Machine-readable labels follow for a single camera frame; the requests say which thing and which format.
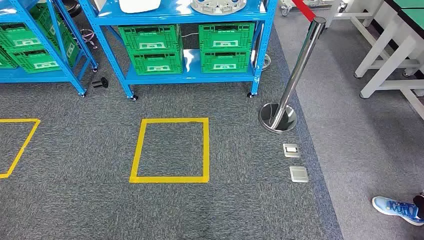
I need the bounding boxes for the silver plastic wheel hubcap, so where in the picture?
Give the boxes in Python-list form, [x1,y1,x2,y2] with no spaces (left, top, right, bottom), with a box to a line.
[190,0,248,16]

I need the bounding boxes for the blue metal shelf rack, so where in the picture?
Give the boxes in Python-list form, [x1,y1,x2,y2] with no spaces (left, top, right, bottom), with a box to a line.
[0,0,99,98]
[78,0,278,101]

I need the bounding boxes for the white plastic cover part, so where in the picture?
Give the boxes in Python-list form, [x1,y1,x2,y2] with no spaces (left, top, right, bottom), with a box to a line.
[118,0,162,14]

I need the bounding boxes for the white workbench with green top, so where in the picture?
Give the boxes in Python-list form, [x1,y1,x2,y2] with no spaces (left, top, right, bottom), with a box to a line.
[325,0,424,121]

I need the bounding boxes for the yellow floor tape square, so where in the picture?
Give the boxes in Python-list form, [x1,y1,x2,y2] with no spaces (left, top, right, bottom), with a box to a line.
[128,117,210,184]

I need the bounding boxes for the open steel floor socket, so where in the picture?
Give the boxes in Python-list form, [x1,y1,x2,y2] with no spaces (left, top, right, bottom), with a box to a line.
[282,143,301,159]

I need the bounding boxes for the closed steel floor socket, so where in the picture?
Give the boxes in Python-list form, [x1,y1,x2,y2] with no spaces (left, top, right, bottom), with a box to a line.
[289,165,309,184]

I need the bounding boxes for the black spool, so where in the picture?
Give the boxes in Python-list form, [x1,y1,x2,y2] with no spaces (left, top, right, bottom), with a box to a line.
[91,77,110,89]

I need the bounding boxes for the white cart with casters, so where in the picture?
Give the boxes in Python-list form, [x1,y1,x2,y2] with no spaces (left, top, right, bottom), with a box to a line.
[279,0,335,17]

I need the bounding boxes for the red barrier belt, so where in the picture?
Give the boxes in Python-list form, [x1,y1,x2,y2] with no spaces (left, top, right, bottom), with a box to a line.
[291,0,317,23]

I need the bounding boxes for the black stool with chrome base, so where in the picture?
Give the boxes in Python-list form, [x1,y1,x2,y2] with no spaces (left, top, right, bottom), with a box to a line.
[61,0,99,51]

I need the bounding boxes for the person's foot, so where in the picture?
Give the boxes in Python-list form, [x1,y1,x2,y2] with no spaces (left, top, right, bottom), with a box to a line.
[371,196,424,227]

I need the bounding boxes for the person's leg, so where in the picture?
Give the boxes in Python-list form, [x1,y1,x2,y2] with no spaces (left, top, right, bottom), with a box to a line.
[413,193,424,220]

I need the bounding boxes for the chrome stanchion post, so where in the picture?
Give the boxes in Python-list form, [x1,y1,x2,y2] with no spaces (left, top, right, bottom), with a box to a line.
[258,16,328,134]

